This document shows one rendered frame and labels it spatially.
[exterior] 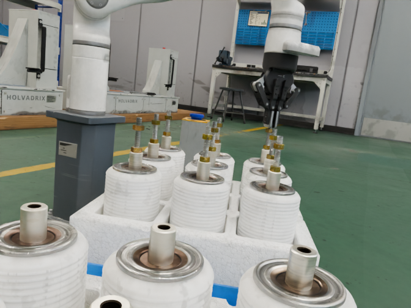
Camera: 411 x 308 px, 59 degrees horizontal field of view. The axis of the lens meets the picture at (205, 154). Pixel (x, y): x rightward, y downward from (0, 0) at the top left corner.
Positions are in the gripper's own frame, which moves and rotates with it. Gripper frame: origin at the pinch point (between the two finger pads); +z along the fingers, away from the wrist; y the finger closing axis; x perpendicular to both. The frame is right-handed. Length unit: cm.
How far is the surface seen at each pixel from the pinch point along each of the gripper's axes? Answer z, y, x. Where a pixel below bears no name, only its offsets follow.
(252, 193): 10.5, 18.2, 19.9
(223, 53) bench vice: -55, -219, -383
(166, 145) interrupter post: 9.1, 19.3, -12.7
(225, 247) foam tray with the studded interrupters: 18.2, 23.3, 21.8
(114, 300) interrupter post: 7, 48, 46
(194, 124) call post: 5.0, 7.5, -22.3
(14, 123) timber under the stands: 32, 44, -197
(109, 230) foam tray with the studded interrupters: 18.7, 38.1, 11.1
